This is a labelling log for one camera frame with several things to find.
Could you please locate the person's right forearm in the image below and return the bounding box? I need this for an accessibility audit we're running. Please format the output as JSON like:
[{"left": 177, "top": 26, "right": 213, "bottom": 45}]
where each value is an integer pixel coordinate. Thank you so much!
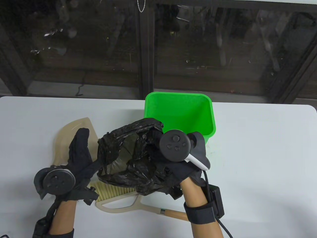
[{"left": 180, "top": 177, "right": 224, "bottom": 238}]

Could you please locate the black plastic garbage bag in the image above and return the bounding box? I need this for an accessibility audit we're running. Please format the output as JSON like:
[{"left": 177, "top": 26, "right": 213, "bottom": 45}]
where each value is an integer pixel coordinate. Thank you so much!
[{"left": 97, "top": 118, "right": 179, "bottom": 196}]

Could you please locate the black glove sensor module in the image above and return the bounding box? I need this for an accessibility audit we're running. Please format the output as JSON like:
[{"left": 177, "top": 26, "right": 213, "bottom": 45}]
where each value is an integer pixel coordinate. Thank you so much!
[
  {"left": 84, "top": 187, "right": 99, "bottom": 205},
  {"left": 170, "top": 187, "right": 183, "bottom": 200}
]

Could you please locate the black and white hand controller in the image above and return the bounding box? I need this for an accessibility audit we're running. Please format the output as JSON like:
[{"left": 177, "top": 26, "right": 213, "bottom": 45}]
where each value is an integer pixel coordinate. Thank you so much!
[
  {"left": 34, "top": 167, "right": 76, "bottom": 200},
  {"left": 159, "top": 129, "right": 211, "bottom": 171}
]

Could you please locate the black wrist strap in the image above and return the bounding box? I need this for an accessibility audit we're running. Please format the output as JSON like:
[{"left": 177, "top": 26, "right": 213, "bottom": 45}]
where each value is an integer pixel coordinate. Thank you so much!
[
  {"left": 47, "top": 228, "right": 75, "bottom": 238},
  {"left": 184, "top": 201, "right": 216, "bottom": 225}
]

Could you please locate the green food waste bin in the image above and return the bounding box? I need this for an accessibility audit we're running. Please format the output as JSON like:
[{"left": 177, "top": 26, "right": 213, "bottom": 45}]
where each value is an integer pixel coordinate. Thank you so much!
[{"left": 144, "top": 92, "right": 216, "bottom": 144}]

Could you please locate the dark framed glass window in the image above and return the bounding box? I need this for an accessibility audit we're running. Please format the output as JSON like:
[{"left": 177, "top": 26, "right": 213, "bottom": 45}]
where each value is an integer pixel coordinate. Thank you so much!
[{"left": 0, "top": 0, "right": 317, "bottom": 104}]

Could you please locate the person's left hand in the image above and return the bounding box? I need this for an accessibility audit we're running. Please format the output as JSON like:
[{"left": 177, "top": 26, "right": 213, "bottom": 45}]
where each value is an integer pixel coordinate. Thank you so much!
[{"left": 56, "top": 128, "right": 102, "bottom": 202}]

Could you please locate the person's right hand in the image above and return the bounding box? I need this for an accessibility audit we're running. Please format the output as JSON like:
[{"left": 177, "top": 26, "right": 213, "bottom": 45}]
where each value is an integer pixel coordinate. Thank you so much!
[{"left": 148, "top": 129, "right": 208, "bottom": 199}]

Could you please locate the beige brush with wooden handle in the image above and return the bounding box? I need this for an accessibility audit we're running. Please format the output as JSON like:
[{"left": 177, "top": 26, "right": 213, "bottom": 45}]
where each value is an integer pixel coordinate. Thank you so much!
[{"left": 89, "top": 181, "right": 188, "bottom": 222}]

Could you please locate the black cable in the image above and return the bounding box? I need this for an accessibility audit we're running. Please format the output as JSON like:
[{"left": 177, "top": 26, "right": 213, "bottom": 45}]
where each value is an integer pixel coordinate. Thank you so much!
[
  {"left": 46, "top": 200, "right": 60, "bottom": 220},
  {"left": 203, "top": 170, "right": 234, "bottom": 238}
]

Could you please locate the white table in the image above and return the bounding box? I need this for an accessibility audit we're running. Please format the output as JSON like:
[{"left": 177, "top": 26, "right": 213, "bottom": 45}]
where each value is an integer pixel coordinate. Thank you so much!
[{"left": 0, "top": 96, "right": 317, "bottom": 238}]

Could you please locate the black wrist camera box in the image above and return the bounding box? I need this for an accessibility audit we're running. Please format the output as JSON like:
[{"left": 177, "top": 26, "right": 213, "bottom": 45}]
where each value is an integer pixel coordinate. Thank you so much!
[
  {"left": 208, "top": 185, "right": 225, "bottom": 218},
  {"left": 32, "top": 218, "right": 51, "bottom": 238}
]

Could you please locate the thin black wire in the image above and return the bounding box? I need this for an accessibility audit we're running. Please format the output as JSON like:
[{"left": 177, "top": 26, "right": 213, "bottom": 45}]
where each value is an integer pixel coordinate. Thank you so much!
[{"left": 76, "top": 72, "right": 86, "bottom": 96}]

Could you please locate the person's left forearm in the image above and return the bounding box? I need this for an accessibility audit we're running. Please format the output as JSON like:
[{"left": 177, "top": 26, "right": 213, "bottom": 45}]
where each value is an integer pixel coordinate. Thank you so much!
[{"left": 48, "top": 200, "right": 77, "bottom": 238}]

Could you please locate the beige plastic dustpan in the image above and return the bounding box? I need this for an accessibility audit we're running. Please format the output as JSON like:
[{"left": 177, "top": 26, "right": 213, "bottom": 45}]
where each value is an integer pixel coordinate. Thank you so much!
[{"left": 51, "top": 117, "right": 101, "bottom": 171}]

